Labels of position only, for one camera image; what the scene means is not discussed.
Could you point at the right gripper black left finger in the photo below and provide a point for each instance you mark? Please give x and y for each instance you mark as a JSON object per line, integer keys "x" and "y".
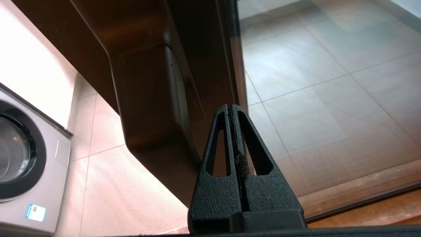
{"x": 213, "y": 197}

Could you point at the dark brown sliding glass door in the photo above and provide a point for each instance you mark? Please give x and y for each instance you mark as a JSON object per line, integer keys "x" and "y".
{"x": 204, "y": 49}

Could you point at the silver front-load washing machine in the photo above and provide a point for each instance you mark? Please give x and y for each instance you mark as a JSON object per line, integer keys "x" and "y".
{"x": 49, "y": 171}

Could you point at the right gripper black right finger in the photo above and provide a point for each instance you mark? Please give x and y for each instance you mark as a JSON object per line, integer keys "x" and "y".
{"x": 273, "y": 194}

